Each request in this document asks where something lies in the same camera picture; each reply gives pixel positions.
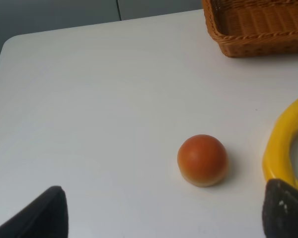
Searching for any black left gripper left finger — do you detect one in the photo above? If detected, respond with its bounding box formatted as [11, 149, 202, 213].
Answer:
[0, 186, 69, 238]

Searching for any brown wicker basket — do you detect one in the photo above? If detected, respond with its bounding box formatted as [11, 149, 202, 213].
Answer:
[202, 0, 298, 58]

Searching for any yellow banana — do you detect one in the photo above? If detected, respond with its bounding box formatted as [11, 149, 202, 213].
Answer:
[262, 99, 298, 190]

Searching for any round brown bread bun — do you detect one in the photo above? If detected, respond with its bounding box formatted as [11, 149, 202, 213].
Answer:
[177, 134, 229, 187]

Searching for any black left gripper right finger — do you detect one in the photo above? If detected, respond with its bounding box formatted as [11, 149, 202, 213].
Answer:
[262, 179, 298, 238]

